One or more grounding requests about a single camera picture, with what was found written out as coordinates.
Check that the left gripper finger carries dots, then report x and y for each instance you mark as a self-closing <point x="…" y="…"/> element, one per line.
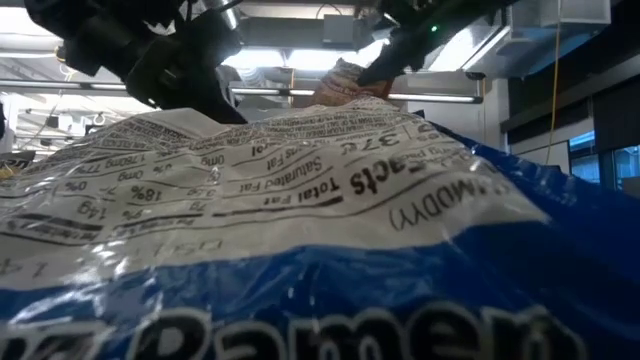
<point x="220" y="110"/>

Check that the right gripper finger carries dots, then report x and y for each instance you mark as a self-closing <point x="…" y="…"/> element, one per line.
<point x="390" y="62"/>

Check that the red Maruchan ramen pack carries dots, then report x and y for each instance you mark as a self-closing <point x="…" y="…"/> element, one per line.
<point x="340" y="85"/>

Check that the blue Maruchan ramen pack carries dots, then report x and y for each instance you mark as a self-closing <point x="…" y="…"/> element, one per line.
<point x="320" y="200"/>

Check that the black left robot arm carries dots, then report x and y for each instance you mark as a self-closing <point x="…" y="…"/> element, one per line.
<point x="75" y="35"/>

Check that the long ceiling tube light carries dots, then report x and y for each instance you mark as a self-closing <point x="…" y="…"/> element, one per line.
<point x="350" y="93"/>

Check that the grey ceiling box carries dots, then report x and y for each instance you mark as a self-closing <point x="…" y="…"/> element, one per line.
<point x="340" y="30"/>

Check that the white whiteboard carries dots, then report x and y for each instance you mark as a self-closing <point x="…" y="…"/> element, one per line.
<point x="545" y="152"/>

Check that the dark grey monitor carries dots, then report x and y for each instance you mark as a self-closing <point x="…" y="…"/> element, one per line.
<point x="17" y="159"/>

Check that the blue-lit window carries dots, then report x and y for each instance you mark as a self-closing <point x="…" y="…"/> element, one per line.
<point x="585" y="155"/>

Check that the silver ventilation duct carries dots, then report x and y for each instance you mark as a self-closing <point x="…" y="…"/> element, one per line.
<point x="540" y="35"/>

